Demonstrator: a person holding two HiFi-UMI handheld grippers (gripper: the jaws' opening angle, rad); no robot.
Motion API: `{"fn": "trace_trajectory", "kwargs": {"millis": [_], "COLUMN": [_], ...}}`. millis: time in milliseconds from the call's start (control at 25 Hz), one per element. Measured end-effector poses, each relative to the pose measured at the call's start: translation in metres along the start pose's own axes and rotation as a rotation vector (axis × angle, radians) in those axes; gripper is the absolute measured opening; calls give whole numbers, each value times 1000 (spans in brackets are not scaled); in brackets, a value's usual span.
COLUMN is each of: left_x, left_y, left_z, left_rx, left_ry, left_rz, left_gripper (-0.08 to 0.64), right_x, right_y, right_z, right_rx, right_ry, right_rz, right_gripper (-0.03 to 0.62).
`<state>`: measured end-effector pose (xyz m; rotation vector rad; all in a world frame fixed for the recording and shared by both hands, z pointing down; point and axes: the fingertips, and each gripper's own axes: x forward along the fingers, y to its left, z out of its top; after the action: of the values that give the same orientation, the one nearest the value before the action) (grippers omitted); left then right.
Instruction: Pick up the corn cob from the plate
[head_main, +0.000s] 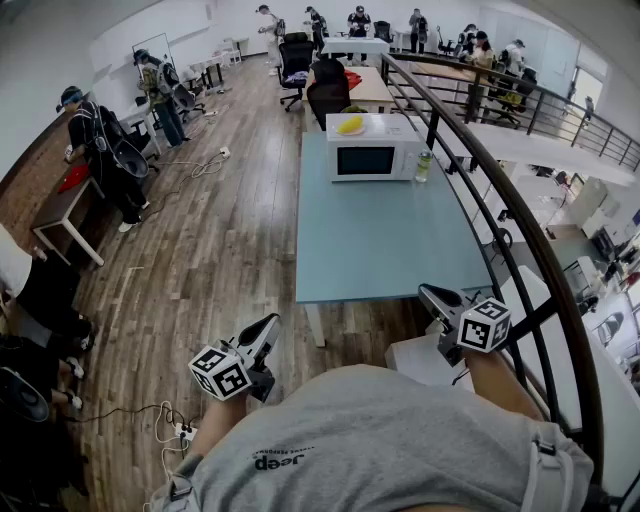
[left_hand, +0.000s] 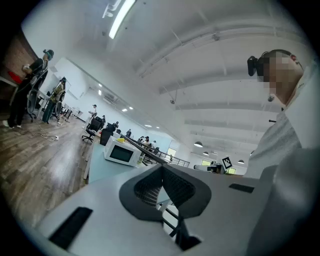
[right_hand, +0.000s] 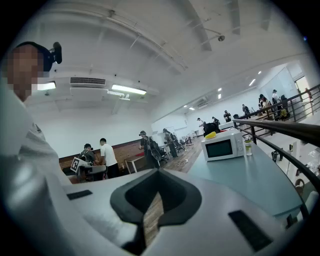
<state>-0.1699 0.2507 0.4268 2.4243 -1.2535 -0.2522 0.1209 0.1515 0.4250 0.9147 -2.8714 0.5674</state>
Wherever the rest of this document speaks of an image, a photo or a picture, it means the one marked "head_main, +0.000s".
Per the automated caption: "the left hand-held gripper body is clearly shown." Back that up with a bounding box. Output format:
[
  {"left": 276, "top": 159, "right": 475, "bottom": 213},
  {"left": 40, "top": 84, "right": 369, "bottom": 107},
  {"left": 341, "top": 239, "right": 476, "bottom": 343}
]
[{"left": 188, "top": 342, "right": 277, "bottom": 404}]

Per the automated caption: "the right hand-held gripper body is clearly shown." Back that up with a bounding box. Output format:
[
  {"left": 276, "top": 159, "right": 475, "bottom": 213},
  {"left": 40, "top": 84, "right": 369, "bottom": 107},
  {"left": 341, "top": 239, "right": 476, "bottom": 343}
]
[{"left": 437, "top": 297, "right": 512, "bottom": 369}]

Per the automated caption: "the person's left forearm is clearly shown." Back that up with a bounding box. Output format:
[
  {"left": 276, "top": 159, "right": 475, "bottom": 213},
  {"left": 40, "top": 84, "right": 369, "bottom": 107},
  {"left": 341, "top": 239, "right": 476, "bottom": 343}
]
[{"left": 187, "top": 389, "right": 250, "bottom": 459}]

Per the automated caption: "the person's right forearm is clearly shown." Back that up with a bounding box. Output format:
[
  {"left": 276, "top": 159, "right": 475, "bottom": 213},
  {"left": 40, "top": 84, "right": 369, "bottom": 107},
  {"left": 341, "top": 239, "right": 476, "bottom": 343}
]
[{"left": 462, "top": 347, "right": 545, "bottom": 422}]

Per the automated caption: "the white box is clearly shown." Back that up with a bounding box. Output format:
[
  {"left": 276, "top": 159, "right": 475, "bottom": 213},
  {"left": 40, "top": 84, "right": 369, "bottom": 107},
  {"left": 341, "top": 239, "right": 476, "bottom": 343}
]
[{"left": 384, "top": 331, "right": 477, "bottom": 394}]

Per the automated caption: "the light blue table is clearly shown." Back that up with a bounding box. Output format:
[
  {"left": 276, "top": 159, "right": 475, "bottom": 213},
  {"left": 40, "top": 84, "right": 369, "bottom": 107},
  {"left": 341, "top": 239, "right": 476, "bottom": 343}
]
[{"left": 295, "top": 130, "right": 495, "bottom": 349}]

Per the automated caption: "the dark metal railing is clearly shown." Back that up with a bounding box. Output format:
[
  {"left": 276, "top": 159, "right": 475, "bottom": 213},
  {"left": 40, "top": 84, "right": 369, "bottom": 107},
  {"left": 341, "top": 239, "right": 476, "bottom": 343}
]
[{"left": 379, "top": 52, "right": 640, "bottom": 512}]

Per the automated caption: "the clear plastic bottle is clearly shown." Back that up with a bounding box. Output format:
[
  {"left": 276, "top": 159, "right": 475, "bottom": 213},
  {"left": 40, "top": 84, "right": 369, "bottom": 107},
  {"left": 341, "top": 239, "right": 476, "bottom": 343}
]
[{"left": 414, "top": 148, "right": 434, "bottom": 184}]

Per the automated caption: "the person's grey shirt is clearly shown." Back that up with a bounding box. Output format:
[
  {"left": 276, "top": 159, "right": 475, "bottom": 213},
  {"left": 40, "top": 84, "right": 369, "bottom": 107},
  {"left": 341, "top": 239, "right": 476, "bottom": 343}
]
[{"left": 189, "top": 363, "right": 596, "bottom": 512}]

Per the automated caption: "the white microwave oven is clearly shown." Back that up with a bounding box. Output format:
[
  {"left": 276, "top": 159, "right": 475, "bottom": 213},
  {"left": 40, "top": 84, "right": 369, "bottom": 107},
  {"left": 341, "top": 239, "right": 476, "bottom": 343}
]
[{"left": 325, "top": 112, "right": 423, "bottom": 184}]

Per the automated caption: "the black shell office chair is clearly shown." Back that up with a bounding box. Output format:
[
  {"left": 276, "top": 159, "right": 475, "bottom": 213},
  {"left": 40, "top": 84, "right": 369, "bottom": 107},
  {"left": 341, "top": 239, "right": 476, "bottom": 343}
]
[{"left": 97, "top": 107, "right": 151, "bottom": 181}]

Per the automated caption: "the wooden top table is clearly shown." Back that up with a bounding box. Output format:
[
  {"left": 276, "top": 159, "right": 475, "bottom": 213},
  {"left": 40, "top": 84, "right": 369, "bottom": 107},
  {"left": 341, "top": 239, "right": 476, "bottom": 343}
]
[{"left": 302, "top": 66, "right": 397, "bottom": 132}]

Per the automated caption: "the black mesh office chair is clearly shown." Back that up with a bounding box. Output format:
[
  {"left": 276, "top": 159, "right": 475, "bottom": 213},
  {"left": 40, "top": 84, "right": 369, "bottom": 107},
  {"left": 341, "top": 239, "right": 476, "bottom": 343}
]
[
  {"left": 277, "top": 31, "right": 316, "bottom": 113},
  {"left": 305, "top": 58, "right": 353, "bottom": 132}
]

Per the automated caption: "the red cloth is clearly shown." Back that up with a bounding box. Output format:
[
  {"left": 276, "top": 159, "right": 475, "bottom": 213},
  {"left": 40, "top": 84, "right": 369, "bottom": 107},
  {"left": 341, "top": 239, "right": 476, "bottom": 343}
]
[{"left": 56, "top": 164, "right": 92, "bottom": 195}]

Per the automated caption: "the grey office chair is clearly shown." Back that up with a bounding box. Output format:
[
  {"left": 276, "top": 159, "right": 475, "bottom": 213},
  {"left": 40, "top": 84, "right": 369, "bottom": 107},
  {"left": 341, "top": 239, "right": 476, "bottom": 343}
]
[{"left": 171, "top": 82, "right": 207, "bottom": 122}]

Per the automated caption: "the brown desk with white legs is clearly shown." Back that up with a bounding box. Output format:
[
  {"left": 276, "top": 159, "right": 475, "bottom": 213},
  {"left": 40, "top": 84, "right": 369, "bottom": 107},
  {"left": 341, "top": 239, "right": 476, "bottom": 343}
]
[{"left": 0, "top": 112, "right": 107, "bottom": 268}]

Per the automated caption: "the white cloth covered table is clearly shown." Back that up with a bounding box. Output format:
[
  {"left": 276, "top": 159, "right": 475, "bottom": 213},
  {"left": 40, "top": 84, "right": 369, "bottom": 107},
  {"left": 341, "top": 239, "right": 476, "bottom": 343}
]
[{"left": 321, "top": 35, "right": 392, "bottom": 67}]

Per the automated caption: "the white folding table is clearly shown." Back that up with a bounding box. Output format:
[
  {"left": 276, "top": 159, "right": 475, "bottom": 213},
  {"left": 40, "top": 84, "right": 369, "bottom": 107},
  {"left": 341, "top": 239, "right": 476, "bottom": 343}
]
[{"left": 188, "top": 53, "right": 225, "bottom": 92}]

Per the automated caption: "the whiteboard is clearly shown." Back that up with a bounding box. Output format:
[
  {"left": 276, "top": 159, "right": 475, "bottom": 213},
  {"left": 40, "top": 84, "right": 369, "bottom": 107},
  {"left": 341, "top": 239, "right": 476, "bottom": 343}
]
[{"left": 131, "top": 32, "right": 174, "bottom": 69}]

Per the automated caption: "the black cable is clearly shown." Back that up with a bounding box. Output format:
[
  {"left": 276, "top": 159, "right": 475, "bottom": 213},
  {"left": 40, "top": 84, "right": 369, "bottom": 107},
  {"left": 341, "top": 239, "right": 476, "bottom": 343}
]
[{"left": 63, "top": 402, "right": 175, "bottom": 425}]

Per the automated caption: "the grey harness strap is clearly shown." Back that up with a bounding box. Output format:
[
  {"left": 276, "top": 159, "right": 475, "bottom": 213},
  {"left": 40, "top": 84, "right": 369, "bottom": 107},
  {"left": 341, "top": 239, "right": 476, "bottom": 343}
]
[
  {"left": 148, "top": 452, "right": 204, "bottom": 512},
  {"left": 528, "top": 423, "right": 577, "bottom": 512}
]

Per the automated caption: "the white coiled cable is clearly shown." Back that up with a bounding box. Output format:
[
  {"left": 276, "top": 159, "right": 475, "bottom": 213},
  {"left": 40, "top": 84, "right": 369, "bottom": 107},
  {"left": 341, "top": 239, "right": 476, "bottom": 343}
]
[{"left": 160, "top": 151, "right": 227, "bottom": 181}]

